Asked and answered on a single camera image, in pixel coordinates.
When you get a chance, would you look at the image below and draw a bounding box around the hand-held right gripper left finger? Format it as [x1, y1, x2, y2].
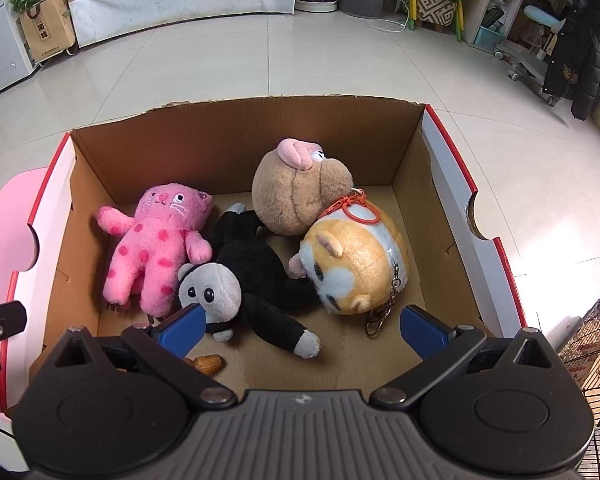
[41, 304, 238, 408]

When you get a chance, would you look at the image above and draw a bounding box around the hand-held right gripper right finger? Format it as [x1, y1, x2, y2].
[369, 304, 561, 409]

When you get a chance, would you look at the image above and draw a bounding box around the wooden gourd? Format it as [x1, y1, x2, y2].
[182, 353, 226, 377]

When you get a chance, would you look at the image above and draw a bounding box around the pink spotted cat plush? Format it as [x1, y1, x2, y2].
[96, 183, 215, 317]

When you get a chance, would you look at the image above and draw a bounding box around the black monkey plush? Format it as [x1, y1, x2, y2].
[176, 202, 322, 360]

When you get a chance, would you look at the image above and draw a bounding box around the orange hamster plush with keychain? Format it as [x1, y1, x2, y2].
[287, 189, 410, 339]

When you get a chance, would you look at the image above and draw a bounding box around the brown round plush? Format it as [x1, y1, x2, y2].
[251, 138, 354, 237]

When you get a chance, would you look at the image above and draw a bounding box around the cardboard box with red outside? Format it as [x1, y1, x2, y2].
[27, 95, 528, 411]

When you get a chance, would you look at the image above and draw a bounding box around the pink table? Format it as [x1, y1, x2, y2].
[0, 165, 48, 423]

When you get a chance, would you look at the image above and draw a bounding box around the grey desk chair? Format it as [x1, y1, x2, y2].
[495, 0, 588, 106]

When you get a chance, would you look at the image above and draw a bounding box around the brown paper bag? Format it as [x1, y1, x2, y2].
[20, 0, 77, 63]

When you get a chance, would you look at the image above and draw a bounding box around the light blue storage bin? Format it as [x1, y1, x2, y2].
[474, 26, 506, 52]

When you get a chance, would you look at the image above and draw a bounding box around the patterned stool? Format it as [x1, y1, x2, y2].
[416, 0, 458, 26]

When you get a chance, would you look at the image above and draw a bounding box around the black coat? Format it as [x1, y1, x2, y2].
[550, 0, 600, 121]

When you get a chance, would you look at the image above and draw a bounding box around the person in black trousers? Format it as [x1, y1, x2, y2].
[67, 0, 298, 48]

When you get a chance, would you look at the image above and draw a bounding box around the wire cage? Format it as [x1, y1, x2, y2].
[557, 290, 600, 480]

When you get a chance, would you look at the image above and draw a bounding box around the white cable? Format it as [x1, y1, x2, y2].
[367, 12, 416, 34]

